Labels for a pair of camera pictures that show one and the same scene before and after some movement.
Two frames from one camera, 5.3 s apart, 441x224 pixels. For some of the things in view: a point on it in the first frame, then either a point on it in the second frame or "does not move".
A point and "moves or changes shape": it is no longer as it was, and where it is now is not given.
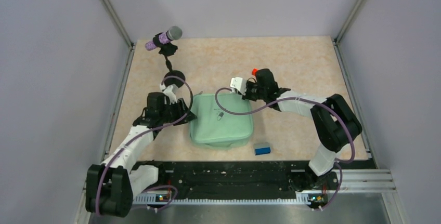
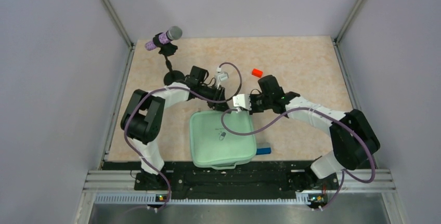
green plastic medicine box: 215,129 moves or changes shape
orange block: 254,70 does not move
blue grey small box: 261,148 does not move
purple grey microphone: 173,33 does not move
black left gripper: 181,107 -> 222,106
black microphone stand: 168,50 does not move
